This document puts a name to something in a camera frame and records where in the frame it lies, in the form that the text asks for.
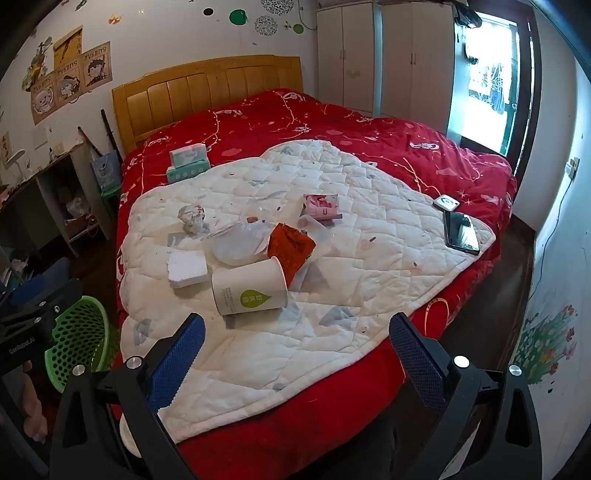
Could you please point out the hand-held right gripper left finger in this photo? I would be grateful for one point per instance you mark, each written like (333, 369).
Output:
(181, 357)

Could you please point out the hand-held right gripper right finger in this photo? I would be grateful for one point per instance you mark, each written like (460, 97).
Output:
(415, 364)

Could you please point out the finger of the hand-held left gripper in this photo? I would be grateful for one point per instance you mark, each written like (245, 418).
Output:
(64, 293)

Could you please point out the green plastic mesh basket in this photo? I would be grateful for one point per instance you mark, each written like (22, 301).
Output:
(87, 332)

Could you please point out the white tissue stack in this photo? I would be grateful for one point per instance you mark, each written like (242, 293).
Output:
(187, 270)

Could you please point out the white paper cup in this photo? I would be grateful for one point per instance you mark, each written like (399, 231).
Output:
(249, 286)

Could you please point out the clear plastic wrapper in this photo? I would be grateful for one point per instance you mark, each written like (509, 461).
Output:
(194, 219)

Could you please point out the orange snack bag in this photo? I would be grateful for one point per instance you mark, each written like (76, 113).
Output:
(291, 249)

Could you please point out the person's left hand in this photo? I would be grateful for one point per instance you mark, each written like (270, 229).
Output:
(34, 406)

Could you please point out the dark blue chair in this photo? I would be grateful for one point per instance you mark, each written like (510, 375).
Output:
(39, 284)

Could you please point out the clear plastic bag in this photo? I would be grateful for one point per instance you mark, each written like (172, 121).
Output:
(77, 208)

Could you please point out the white open shelf desk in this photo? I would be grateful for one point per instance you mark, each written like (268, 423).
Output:
(48, 184)

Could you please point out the white quilted blanket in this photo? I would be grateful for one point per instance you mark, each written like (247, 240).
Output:
(383, 244)

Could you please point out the clear round plastic lid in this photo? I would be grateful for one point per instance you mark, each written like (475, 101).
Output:
(238, 244)

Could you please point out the light blue gift bag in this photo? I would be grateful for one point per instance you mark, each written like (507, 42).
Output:
(106, 173)

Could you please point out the white desk lamp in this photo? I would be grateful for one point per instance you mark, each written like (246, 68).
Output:
(14, 159)

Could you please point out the small white square device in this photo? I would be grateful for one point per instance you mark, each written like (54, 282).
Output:
(445, 203)

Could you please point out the black stick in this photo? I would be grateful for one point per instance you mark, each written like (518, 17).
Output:
(110, 131)

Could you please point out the green tissue pack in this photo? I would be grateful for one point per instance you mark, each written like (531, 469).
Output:
(184, 174)

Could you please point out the pink foil packet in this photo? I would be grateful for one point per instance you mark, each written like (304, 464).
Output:
(321, 206)

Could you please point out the white tissue pack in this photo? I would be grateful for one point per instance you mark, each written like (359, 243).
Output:
(189, 154)

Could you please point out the red patterned bed cover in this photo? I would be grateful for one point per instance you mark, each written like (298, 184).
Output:
(369, 134)

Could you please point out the wooden bed headboard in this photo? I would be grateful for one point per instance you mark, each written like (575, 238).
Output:
(207, 87)

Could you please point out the bright window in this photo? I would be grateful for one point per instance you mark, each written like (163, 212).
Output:
(485, 92)

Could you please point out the white wardrobe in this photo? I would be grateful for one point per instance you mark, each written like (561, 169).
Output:
(415, 69)

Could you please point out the flower wall sticker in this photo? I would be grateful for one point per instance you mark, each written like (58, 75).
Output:
(545, 346)

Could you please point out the cartoon face wall poster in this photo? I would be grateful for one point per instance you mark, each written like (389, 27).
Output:
(69, 83)
(98, 64)
(44, 101)

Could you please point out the yellow wall poster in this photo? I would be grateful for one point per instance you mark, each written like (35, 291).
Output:
(68, 46)

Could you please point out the wall socket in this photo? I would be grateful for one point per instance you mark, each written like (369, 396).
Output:
(573, 167)

